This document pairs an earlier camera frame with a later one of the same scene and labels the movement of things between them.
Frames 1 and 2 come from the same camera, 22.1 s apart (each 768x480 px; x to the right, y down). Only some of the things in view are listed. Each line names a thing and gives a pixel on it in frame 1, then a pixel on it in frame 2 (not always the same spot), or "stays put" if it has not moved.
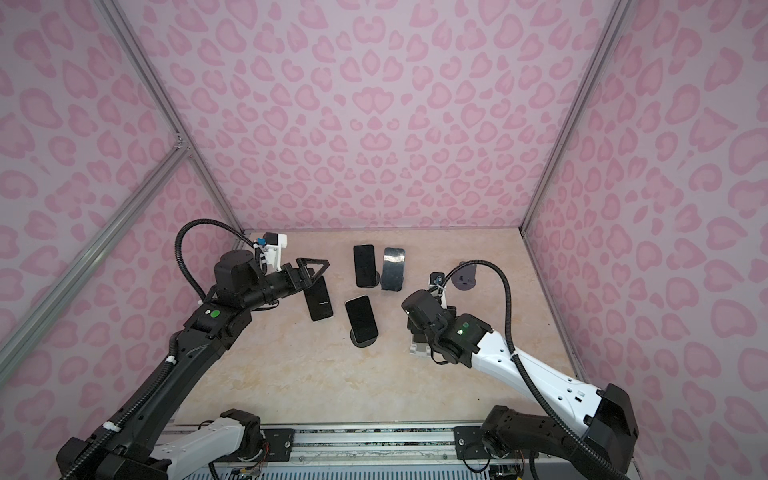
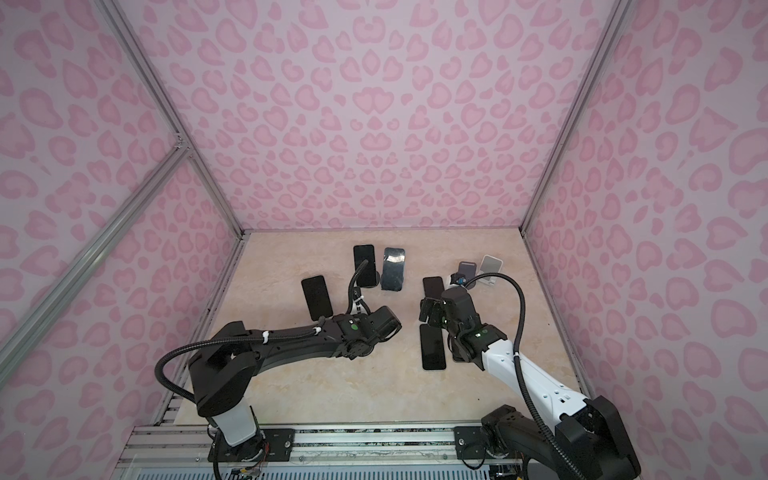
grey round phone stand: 464,277 stays put
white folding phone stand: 420,349 -> 489,265
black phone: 318,300 stays put
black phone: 365,265 stays put
